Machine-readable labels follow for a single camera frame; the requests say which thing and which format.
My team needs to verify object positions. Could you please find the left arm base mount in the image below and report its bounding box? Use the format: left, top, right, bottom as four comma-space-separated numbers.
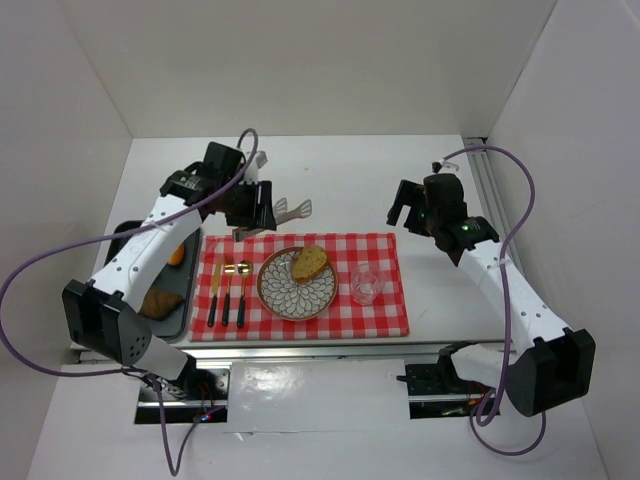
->
134, 365, 231, 425

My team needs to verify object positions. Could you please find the aluminium table edge rail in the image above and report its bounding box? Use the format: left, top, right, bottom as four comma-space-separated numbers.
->
74, 339, 501, 365

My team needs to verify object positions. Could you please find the dark grey baking tray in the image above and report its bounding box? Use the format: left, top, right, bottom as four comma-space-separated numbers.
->
99, 220, 202, 343

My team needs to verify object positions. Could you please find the flower pattern ceramic plate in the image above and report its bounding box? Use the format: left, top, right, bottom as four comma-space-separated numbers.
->
257, 246, 338, 321

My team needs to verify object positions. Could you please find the purple cable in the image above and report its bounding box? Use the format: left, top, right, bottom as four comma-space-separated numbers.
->
0, 128, 261, 477
439, 144, 547, 456

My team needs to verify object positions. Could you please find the small orange bun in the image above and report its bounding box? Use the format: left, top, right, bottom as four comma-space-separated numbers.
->
167, 244, 186, 267

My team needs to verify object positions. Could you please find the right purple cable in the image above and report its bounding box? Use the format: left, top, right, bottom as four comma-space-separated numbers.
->
439, 144, 547, 456

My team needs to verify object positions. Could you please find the gold knife black handle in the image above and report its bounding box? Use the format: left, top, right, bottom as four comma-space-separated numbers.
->
207, 258, 223, 328

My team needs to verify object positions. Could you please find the sliced herb bread piece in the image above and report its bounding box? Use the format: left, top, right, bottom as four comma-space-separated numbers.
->
291, 245, 329, 283

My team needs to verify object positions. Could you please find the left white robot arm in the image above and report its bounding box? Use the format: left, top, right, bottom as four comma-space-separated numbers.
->
62, 180, 276, 396

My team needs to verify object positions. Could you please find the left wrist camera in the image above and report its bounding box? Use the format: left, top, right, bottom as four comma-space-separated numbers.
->
199, 142, 245, 184

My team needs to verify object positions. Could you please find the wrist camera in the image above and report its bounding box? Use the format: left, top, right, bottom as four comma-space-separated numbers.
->
199, 142, 245, 184
423, 173, 464, 209

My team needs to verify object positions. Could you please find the brown croissant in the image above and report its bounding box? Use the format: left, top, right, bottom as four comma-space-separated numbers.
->
139, 287, 184, 321

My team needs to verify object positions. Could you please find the red white checkered cloth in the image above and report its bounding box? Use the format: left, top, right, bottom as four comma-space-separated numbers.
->
190, 233, 410, 342

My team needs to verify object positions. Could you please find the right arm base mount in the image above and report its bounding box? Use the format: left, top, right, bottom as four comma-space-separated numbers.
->
396, 341, 489, 419

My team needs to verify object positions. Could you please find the gold fork black handle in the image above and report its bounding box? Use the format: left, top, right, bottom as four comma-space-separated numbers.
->
221, 256, 236, 327

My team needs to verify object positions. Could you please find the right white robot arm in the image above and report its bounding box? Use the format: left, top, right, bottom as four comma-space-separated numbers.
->
387, 174, 596, 417

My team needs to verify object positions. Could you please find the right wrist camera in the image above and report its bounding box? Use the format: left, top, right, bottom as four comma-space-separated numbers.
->
423, 173, 464, 209

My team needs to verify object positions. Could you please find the gold spoon black handle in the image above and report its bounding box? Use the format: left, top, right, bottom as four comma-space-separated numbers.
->
236, 260, 254, 329

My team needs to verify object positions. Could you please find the clear drinking glass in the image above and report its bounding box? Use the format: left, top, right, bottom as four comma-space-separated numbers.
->
350, 263, 386, 306

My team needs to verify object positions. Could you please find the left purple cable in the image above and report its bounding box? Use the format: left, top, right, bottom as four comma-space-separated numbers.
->
0, 128, 261, 477

